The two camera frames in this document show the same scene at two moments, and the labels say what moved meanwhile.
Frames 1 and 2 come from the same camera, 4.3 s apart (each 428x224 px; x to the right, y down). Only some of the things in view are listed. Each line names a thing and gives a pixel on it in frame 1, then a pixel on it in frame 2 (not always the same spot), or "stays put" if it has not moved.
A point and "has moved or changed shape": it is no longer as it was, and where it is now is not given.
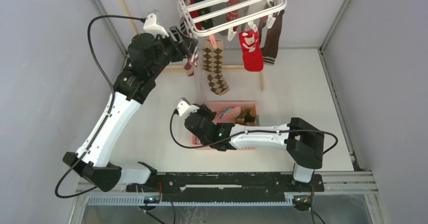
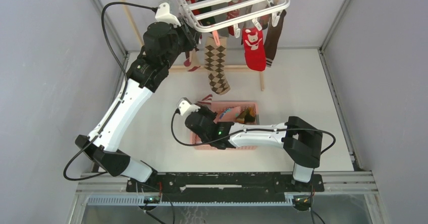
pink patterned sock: [227, 115] stays put
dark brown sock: [269, 50] has moved or changed shape
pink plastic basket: [218, 107] stays put
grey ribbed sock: [193, 59] to [206, 101]
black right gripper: [203, 110] stays put
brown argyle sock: [213, 64] stays put
